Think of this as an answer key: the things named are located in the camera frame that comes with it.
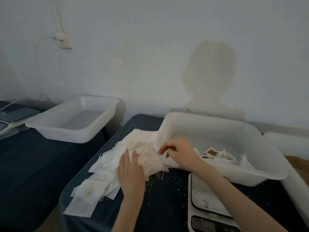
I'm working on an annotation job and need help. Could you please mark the grey digital kitchen scale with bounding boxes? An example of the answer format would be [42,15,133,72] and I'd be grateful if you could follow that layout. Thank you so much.
[0,107,42,139]

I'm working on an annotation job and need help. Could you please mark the person's left forearm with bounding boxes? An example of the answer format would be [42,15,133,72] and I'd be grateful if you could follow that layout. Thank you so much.
[111,195,146,232]

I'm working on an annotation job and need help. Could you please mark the person's right hand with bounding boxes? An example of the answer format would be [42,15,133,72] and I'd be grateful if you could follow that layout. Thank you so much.
[158,139,206,173]

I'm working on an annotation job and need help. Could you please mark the white wall socket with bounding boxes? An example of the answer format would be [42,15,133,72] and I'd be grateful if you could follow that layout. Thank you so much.
[56,32,73,49]

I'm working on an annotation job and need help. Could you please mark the white plastic tray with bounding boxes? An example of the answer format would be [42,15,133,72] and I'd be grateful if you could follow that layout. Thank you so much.
[263,132,309,228]
[156,112,289,187]
[25,95,121,144]

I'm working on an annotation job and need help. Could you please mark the thin white cable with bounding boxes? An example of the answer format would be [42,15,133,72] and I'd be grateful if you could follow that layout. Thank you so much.
[0,37,57,111]

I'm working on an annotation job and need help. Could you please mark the white digital kitchen scale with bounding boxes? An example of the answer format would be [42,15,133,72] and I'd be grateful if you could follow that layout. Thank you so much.
[187,172,242,232]

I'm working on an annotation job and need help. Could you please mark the scattered grain kernels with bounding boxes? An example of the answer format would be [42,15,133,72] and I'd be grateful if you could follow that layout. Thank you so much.
[144,167,189,226]

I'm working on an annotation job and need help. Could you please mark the heap of filled grain pouches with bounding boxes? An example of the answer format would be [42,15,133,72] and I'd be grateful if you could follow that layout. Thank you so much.
[193,147,257,171]

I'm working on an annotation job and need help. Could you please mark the person's left hand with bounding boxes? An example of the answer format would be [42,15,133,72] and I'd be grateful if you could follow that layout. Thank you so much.
[117,149,146,200]

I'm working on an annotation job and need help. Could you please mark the white drawstring filter pouch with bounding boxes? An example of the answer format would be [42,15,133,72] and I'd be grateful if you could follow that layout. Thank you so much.
[135,142,170,178]

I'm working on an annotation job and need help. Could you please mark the pile of white bags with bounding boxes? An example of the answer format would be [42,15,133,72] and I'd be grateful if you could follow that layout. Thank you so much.
[63,128,170,218]

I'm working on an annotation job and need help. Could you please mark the dark blue table cover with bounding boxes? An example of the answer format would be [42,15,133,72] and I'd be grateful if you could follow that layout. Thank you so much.
[0,101,108,232]
[59,114,309,232]

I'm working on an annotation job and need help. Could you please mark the brown grain heap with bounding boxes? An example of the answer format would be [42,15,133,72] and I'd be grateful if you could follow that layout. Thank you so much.
[283,155,309,187]

